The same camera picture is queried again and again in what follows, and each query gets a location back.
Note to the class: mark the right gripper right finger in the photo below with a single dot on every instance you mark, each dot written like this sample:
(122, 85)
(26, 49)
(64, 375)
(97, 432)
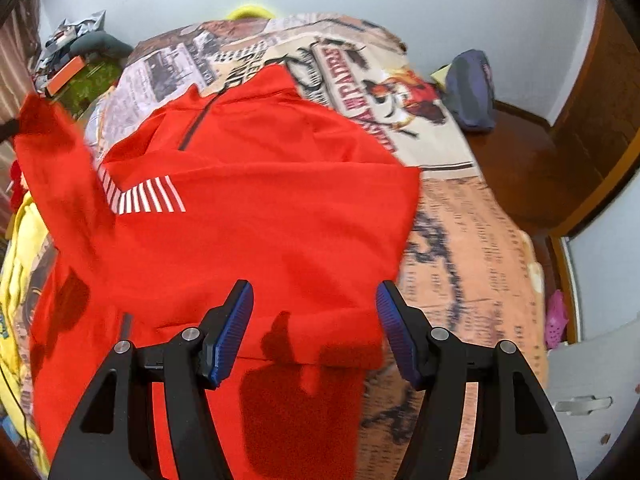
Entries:
(516, 436)

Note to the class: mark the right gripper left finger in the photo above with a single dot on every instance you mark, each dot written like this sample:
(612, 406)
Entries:
(111, 434)

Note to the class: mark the red zip sweatshirt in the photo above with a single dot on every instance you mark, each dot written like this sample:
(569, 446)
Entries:
(254, 183)

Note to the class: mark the pink clog shoe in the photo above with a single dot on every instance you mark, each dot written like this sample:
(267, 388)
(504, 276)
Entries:
(556, 320)

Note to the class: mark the newspaper print bed sheet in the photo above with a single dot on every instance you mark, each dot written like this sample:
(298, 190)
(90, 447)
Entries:
(465, 264)

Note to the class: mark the yellow printed garment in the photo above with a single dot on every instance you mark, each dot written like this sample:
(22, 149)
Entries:
(28, 233)

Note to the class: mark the brown wooden door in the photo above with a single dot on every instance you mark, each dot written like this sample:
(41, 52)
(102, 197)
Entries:
(575, 164)

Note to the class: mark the dark blue backpack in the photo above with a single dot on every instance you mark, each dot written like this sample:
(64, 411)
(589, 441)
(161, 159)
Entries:
(470, 91)

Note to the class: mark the green patterned cloth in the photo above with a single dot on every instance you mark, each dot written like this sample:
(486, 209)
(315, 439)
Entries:
(87, 85)

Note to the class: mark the orange black box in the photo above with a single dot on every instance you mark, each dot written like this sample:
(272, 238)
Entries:
(64, 75)

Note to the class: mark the dark grey plush toy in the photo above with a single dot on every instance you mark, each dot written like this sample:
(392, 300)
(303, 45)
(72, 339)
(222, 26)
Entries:
(100, 43)

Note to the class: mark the striped curtain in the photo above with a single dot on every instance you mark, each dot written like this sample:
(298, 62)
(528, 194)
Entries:
(20, 49)

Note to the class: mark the yellow round object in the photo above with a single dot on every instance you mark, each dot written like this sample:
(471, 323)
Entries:
(250, 10)

